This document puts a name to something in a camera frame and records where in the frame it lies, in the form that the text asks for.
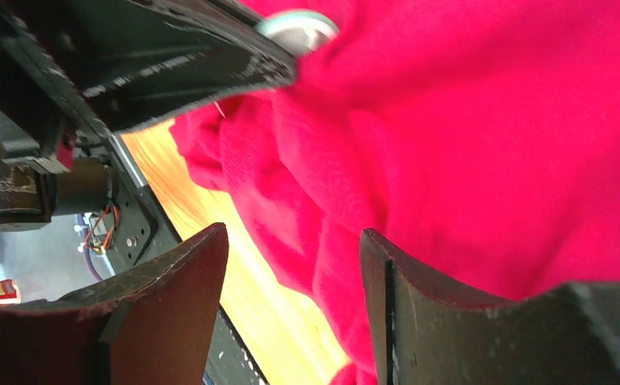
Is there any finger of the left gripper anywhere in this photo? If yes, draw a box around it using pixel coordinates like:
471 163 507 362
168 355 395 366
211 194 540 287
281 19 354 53
49 1 296 133

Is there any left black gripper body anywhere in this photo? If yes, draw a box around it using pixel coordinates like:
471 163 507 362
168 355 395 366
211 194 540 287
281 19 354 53
0 1 111 174

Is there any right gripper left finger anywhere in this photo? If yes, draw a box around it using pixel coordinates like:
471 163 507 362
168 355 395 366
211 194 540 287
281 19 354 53
0 223 229 384

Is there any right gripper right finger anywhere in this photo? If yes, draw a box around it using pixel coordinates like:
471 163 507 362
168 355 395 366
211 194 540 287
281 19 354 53
359 229 620 384

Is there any green round brooch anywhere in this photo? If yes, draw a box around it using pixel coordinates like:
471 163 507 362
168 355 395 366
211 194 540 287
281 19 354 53
254 9 339 57

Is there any magenta red garment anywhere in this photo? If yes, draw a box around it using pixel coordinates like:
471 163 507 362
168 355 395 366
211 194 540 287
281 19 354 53
171 1 620 384

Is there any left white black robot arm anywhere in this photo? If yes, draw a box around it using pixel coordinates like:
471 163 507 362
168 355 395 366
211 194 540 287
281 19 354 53
0 1 296 232

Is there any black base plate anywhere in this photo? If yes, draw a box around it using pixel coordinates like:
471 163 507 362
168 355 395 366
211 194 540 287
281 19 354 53
79 136 267 384

